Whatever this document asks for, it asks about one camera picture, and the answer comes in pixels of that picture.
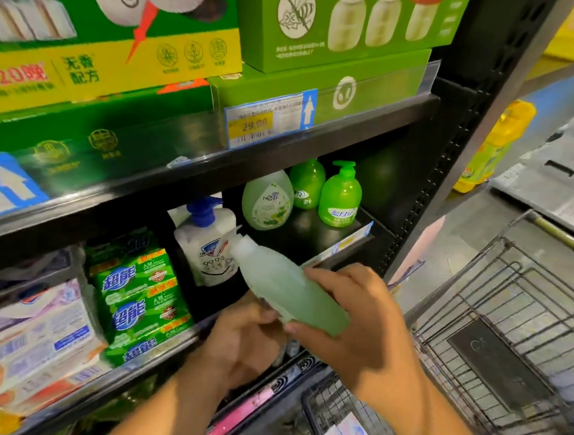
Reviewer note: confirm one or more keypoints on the stack of white purple soap boxes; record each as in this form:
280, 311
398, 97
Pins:
44, 340

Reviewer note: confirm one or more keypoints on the bright green hand sanitizer bottle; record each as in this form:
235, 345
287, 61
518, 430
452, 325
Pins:
340, 199
306, 185

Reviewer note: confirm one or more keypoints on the person's left hand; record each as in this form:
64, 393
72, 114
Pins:
242, 345

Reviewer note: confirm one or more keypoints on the white hand sanitizer bottle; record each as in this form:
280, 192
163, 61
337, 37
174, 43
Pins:
175, 213
208, 253

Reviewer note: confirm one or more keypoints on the green box bottle print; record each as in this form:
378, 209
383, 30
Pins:
261, 44

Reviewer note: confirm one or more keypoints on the person's left forearm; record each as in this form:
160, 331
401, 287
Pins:
167, 414

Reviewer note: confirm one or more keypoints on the stack of green soap boxes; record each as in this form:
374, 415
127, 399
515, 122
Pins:
141, 303

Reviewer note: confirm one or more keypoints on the pale green hand sanitizer bottle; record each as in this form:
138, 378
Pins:
266, 203

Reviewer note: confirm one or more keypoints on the person's right hand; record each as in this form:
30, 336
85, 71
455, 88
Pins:
362, 330

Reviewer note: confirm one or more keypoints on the pile of white packaged goods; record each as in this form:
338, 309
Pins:
568, 168

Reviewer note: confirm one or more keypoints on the white blue price tag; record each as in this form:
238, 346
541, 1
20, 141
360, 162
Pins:
270, 119
2, 188

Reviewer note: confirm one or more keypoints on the green yellow cartoon box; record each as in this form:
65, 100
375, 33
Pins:
61, 68

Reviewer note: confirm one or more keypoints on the pink flat pack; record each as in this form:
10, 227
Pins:
247, 410

